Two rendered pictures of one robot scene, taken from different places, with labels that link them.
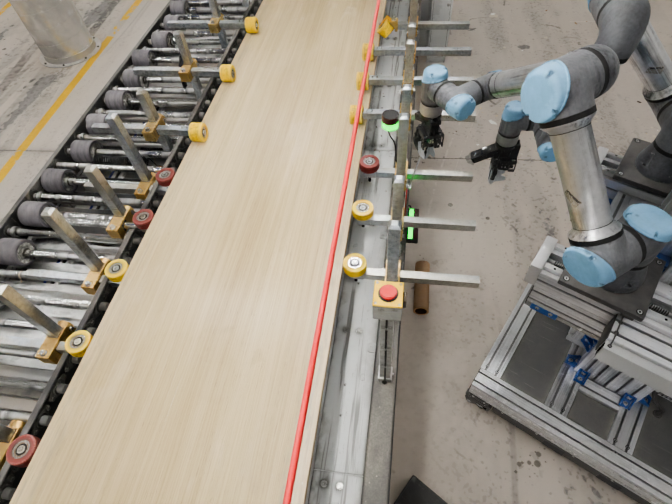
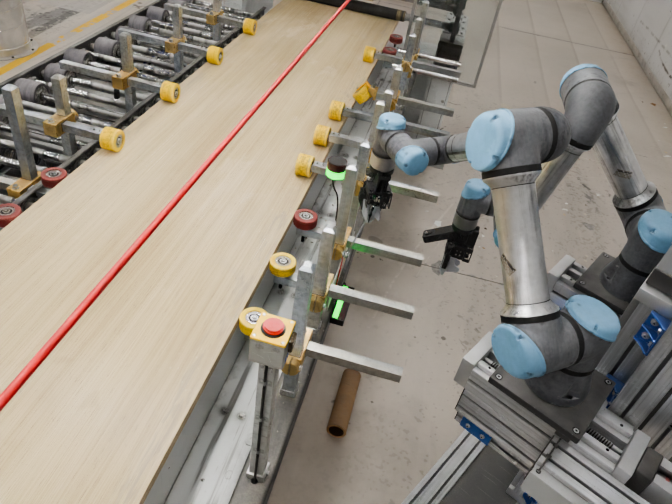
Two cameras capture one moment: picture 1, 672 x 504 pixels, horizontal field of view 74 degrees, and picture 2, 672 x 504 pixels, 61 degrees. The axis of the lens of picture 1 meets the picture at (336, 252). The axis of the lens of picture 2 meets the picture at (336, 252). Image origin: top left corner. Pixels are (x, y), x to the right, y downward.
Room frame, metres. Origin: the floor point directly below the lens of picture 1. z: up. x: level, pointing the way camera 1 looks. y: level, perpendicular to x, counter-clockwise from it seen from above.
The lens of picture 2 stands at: (-0.20, -0.11, 2.02)
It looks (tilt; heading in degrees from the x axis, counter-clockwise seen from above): 39 degrees down; 353
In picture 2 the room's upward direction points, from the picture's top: 11 degrees clockwise
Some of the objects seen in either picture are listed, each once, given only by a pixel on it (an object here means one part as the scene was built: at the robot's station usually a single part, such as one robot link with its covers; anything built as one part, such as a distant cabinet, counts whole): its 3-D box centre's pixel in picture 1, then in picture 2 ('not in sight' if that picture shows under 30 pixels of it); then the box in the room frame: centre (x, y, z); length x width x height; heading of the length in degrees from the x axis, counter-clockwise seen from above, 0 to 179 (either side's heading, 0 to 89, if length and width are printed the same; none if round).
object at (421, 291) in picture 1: (421, 287); (344, 401); (1.25, -0.44, 0.04); 0.30 x 0.08 x 0.08; 166
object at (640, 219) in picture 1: (639, 234); (581, 331); (0.62, -0.76, 1.21); 0.13 x 0.12 x 0.14; 113
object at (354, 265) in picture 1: (355, 271); (253, 330); (0.86, -0.06, 0.85); 0.08 x 0.08 x 0.11
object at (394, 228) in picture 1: (392, 270); (297, 334); (0.79, -0.17, 0.93); 0.03 x 0.03 x 0.48; 76
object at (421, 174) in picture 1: (416, 174); (358, 244); (1.30, -0.37, 0.84); 0.43 x 0.03 x 0.04; 76
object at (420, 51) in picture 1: (418, 50); (392, 122); (2.03, -0.52, 0.95); 0.50 x 0.04 x 0.04; 76
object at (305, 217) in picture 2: (369, 170); (304, 227); (1.34, -0.18, 0.85); 0.08 x 0.08 x 0.11
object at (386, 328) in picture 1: (386, 346); (263, 420); (0.53, -0.11, 0.93); 0.05 x 0.04 x 0.45; 166
